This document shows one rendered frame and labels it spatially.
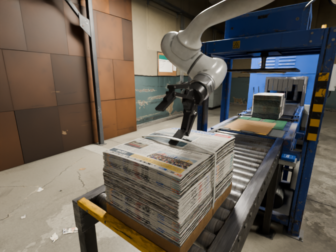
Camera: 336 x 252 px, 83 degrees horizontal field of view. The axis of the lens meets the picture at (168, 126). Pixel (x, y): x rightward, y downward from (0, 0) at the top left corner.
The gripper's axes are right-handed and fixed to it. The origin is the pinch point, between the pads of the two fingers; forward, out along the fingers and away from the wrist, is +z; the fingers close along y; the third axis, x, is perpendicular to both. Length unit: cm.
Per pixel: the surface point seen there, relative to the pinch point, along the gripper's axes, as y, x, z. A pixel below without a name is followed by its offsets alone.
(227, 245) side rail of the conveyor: 25.5, -21.9, 15.5
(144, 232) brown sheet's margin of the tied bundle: 17.0, -3.0, 25.2
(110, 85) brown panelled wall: 93, 294, -174
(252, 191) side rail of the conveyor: 40.0, -20.9, -11.8
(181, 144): 8.2, -2.2, -0.7
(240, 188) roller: 40.6, -15.9, -12.0
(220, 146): 10.1, -13.7, -5.3
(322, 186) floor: 202, -60, -148
